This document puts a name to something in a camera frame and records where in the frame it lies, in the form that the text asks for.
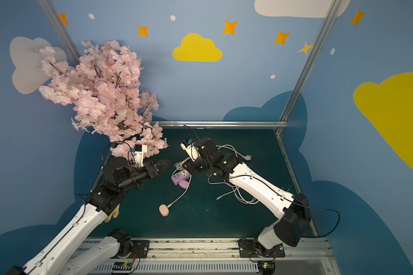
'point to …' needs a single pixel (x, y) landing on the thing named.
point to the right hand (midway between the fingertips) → (190, 160)
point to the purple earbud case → (183, 184)
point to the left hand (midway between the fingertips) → (169, 161)
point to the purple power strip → (182, 175)
